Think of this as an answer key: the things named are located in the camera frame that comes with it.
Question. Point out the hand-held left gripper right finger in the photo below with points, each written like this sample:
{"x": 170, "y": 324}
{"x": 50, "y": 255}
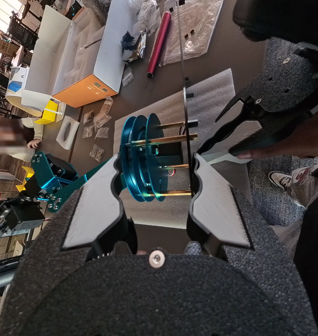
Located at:
{"x": 219, "y": 210}

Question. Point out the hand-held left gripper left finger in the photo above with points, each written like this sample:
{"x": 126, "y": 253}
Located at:
{"x": 96, "y": 204}

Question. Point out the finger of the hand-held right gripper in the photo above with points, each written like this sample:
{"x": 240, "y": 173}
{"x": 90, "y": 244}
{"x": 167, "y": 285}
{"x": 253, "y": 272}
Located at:
{"x": 233, "y": 111}
{"x": 240, "y": 133}

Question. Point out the blue toy robot arm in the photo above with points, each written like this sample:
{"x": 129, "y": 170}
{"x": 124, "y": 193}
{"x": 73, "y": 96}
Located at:
{"x": 138, "y": 157}

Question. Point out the person's right hand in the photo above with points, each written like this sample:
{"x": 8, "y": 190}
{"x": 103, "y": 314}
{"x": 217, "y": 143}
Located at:
{"x": 293, "y": 139}

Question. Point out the white foam sheet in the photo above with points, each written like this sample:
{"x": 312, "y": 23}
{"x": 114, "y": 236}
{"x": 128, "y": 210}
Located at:
{"x": 209, "y": 86}

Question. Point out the person's shoe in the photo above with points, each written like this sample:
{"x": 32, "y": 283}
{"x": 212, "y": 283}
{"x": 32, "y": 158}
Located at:
{"x": 279, "y": 179}

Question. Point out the yellow plastic box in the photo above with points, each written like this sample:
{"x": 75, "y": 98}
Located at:
{"x": 50, "y": 111}
{"x": 26, "y": 181}

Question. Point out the white foam block with hole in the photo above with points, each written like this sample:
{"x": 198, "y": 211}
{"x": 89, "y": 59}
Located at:
{"x": 63, "y": 136}

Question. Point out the pile of small screw bags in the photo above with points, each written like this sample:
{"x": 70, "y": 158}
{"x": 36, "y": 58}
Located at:
{"x": 98, "y": 126}

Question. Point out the person's leg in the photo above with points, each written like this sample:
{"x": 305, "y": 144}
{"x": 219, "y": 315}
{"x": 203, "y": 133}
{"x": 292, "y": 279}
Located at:
{"x": 306, "y": 183}

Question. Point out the clear plastic bag with parts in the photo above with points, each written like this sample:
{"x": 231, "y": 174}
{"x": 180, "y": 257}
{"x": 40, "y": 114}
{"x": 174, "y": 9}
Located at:
{"x": 198, "y": 28}

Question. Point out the maroon electric screwdriver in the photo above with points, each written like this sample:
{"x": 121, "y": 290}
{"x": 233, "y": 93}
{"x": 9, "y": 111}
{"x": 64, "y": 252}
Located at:
{"x": 159, "y": 44}

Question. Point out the clear acrylic holder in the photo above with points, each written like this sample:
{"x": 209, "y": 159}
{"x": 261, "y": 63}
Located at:
{"x": 61, "y": 110}

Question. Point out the small labelled zip bag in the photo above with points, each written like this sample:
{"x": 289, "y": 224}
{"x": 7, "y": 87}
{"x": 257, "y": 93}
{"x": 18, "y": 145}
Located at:
{"x": 127, "y": 76}

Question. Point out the orange and white cardboard box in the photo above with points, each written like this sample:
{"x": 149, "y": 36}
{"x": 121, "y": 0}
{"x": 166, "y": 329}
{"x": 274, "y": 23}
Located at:
{"x": 80, "y": 90}

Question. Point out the silver foil bag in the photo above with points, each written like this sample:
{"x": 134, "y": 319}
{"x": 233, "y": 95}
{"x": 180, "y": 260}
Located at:
{"x": 134, "y": 47}

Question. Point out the crumpled clear plastic wrap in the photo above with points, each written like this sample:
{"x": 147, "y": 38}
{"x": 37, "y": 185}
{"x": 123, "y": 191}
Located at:
{"x": 148, "y": 15}

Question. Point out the white foam box insert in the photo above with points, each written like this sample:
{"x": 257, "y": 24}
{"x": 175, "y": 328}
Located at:
{"x": 77, "y": 60}

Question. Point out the thin metal tool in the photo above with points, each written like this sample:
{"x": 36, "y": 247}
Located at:
{"x": 93, "y": 43}

